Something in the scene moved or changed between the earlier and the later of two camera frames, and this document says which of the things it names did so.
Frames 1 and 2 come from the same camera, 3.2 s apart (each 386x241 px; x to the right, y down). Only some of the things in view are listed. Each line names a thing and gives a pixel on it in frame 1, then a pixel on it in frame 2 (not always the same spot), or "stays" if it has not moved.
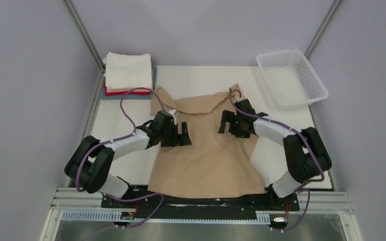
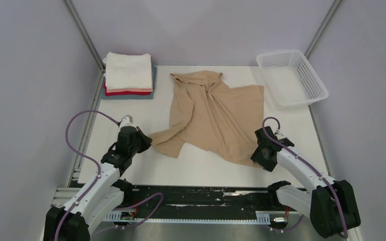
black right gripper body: x=237 y=129 -> x=267 y=163
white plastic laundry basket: x=291 y=80 stays
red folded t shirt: x=123 y=93 stays
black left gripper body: x=170 y=136 -> x=141 y=145
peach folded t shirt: x=126 y=90 stays
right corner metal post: x=325 y=21 stays
